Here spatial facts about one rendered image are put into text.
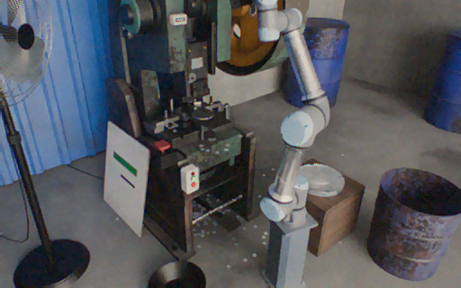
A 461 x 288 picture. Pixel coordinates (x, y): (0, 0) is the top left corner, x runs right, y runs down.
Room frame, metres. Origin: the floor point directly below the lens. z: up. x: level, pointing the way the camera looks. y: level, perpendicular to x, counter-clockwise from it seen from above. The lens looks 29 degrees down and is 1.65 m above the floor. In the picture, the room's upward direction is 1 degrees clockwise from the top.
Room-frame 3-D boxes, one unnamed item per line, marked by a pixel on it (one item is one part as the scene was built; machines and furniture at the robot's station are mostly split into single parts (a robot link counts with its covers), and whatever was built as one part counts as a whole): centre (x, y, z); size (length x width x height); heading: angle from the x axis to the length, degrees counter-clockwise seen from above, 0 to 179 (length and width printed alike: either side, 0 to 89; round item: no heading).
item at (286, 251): (1.36, -0.31, 0.23); 0.19 x 0.19 x 0.45; 26
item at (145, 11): (1.75, 0.44, 1.31); 0.22 x 0.12 x 0.22; 42
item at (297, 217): (1.36, -0.31, 0.50); 0.15 x 0.15 x 0.10
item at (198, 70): (1.87, 0.21, 1.04); 0.17 x 0.15 x 0.30; 42
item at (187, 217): (1.83, 0.53, 0.45); 0.92 x 0.12 x 0.90; 42
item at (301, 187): (1.36, -0.30, 0.62); 0.13 x 0.12 x 0.14; 140
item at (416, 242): (1.57, -1.03, 0.24); 0.42 x 0.42 x 0.48
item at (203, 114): (1.78, 0.12, 0.72); 0.25 x 0.14 x 0.14; 42
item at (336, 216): (1.80, -0.54, 0.18); 0.40 x 0.38 x 0.35; 40
